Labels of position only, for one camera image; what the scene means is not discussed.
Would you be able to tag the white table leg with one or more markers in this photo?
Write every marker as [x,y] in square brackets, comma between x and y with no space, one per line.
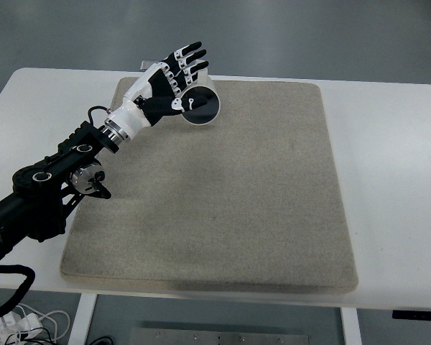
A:
[351,327]
[80,320]

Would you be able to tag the grey metal plate with screws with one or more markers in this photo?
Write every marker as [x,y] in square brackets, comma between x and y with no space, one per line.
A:
[219,337]

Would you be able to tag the beige felt mat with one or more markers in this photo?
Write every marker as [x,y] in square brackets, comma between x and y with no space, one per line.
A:
[215,201]

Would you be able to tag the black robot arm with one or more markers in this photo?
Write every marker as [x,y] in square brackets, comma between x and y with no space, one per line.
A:
[32,212]

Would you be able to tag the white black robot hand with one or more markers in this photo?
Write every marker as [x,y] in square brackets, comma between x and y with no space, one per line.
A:
[129,115]

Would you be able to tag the white cup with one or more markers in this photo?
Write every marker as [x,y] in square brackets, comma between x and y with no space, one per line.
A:
[201,116]

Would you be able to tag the black table control panel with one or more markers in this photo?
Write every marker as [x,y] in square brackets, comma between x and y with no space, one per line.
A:
[418,314]

